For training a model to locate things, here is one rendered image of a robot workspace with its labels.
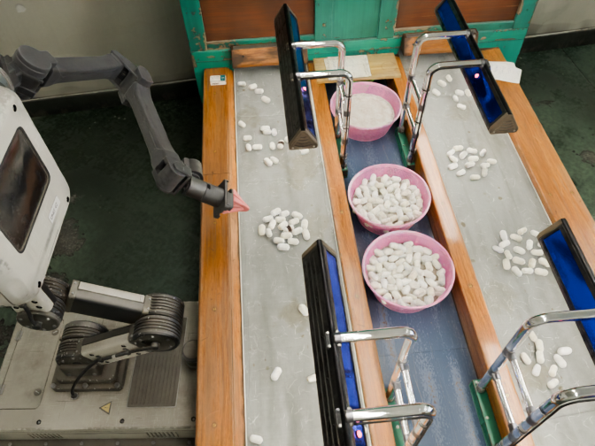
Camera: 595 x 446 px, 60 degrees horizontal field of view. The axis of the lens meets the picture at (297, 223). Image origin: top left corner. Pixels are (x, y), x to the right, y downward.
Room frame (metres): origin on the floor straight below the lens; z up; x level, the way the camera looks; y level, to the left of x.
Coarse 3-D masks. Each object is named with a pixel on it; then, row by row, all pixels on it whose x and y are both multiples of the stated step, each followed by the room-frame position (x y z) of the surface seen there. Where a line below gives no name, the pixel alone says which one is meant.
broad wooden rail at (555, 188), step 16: (480, 48) 1.85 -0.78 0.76; (496, 48) 1.84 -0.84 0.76; (496, 80) 1.64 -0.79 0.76; (512, 96) 1.54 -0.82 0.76; (528, 112) 1.45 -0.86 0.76; (528, 128) 1.36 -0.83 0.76; (528, 144) 1.28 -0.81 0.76; (544, 144) 1.28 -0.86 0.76; (528, 160) 1.21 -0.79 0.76; (544, 160) 1.21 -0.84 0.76; (560, 160) 1.21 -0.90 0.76; (544, 176) 1.14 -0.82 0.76; (560, 176) 1.13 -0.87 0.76; (544, 192) 1.07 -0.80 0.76; (560, 192) 1.06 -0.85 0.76; (576, 192) 1.06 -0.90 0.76; (560, 208) 1.00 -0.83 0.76; (576, 208) 1.00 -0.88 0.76; (576, 224) 0.94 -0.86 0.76; (592, 224) 0.93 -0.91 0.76; (592, 240) 0.88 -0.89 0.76; (592, 256) 0.82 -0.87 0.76
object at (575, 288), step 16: (560, 224) 0.69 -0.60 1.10; (544, 240) 0.68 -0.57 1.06; (560, 240) 0.66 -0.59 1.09; (576, 240) 0.64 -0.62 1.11; (560, 256) 0.62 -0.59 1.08; (576, 256) 0.60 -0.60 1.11; (560, 272) 0.59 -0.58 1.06; (576, 272) 0.57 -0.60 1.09; (592, 272) 0.56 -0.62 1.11; (560, 288) 0.56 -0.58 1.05; (576, 288) 0.54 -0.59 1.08; (592, 288) 0.52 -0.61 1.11; (576, 304) 0.51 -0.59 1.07; (592, 304) 0.49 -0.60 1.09; (592, 320) 0.46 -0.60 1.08; (592, 336) 0.44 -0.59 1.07; (592, 352) 0.41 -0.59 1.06
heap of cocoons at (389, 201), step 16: (384, 176) 1.18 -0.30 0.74; (368, 192) 1.11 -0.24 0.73; (384, 192) 1.10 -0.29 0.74; (400, 192) 1.11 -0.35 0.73; (416, 192) 1.10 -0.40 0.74; (368, 208) 1.04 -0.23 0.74; (384, 208) 1.04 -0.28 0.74; (400, 208) 1.04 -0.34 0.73; (416, 208) 1.03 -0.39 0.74; (384, 224) 0.98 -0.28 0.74; (400, 224) 0.97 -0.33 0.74
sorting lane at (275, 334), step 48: (240, 96) 1.61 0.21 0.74; (240, 144) 1.35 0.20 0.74; (288, 144) 1.34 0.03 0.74; (240, 192) 1.13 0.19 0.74; (288, 192) 1.12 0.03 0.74; (240, 240) 0.93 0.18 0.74; (288, 288) 0.75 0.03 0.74; (288, 336) 0.60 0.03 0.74; (288, 384) 0.47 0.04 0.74; (288, 432) 0.35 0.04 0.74
